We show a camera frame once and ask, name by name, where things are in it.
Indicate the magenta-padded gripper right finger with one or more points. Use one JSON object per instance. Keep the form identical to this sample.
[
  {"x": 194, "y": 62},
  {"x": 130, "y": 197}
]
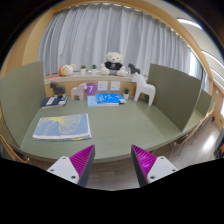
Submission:
[{"x": 154, "y": 168}]

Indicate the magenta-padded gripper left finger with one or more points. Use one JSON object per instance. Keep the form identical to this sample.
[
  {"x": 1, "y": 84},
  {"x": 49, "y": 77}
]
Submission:
[{"x": 71, "y": 168}]

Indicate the blue towel with yellow leaf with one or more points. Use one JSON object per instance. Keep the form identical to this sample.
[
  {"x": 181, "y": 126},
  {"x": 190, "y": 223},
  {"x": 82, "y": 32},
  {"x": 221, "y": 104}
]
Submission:
[{"x": 61, "y": 127}]

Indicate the wooden chair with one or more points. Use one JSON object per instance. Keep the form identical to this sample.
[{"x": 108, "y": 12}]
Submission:
[
  {"x": 11, "y": 151},
  {"x": 186, "y": 138}
]

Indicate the navy blue book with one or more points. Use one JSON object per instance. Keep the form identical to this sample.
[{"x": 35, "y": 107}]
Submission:
[{"x": 53, "y": 102}]

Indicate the pink wooden horse figure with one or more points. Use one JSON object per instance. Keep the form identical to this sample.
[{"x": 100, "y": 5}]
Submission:
[{"x": 80, "y": 91}]

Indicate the green divider panel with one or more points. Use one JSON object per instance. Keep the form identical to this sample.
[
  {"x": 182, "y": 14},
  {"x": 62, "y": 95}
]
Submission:
[
  {"x": 175, "y": 93},
  {"x": 204, "y": 103},
  {"x": 21, "y": 100}
]

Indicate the small potted plant white pot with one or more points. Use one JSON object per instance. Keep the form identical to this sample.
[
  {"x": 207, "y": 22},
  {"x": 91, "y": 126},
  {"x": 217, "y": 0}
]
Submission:
[
  {"x": 126, "y": 94},
  {"x": 83, "y": 70},
  {"x": 94, "y": 70}
]

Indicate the bright blue book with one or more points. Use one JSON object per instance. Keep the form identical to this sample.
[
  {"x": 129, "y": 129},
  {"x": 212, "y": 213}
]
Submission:
[{"x": 110, "y": 98}]

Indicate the large white wooden horse figure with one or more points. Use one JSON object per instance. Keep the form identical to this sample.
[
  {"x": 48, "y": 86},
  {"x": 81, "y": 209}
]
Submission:
[{"x": 145, "y": 88}]

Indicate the round purple number sign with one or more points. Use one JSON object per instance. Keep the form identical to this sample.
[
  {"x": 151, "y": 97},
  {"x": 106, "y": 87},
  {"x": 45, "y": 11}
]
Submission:
[{"x": 91, "y": 89}]

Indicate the wooden window ledge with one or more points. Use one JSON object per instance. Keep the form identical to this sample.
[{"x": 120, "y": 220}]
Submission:
[{"x": 66, "y": 80}]

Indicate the orange and cream plush toy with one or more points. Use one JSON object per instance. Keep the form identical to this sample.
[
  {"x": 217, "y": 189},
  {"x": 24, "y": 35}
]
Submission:
[{"x": 67, "y": 70}]

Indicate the small dark grey horse figure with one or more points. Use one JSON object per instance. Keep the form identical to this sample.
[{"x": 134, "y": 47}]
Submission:
[{"x": 133, "y": 69}]

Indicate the white teddy bear black shirt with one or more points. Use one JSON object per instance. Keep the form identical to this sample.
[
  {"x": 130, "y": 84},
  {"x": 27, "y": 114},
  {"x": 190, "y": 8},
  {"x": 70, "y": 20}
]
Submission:
[{"x": 113, "y": 65}]

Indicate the white pleated curtain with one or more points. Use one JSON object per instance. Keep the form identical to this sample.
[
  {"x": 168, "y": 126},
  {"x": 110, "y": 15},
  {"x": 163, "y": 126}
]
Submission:
[{"x": 110, "y": 31}]

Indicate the ceiling light strips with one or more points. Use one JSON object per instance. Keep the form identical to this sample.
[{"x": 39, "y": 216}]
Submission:
[{"x": 188, "y": 22}]

